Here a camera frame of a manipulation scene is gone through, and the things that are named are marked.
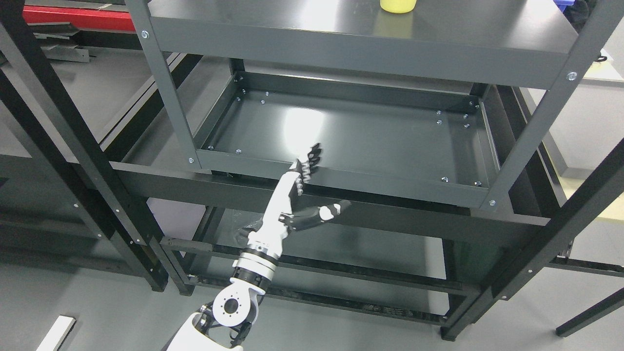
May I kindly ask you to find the black metal shelf rack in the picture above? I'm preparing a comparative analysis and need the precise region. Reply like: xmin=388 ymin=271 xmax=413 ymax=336
xmin=1 ymin=0 xmax=604 ymax=350

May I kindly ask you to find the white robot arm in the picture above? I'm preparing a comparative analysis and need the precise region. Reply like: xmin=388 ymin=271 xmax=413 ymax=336
xmin=165 ymin=244 xmax=282 ymax=351

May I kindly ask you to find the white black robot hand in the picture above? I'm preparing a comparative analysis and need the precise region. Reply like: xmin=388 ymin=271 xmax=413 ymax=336
xmin=245 ymin=142 xmax=352 ymax=260

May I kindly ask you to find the grey metal shelf unit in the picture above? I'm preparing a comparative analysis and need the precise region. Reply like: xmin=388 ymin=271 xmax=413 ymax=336
xmin=126 ymin=0 xmax=623 ymax=341

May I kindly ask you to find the yellow plastic cup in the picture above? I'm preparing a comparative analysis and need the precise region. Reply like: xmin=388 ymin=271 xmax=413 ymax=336
xmin=380 ymin=0 xmax=417 ymax=14

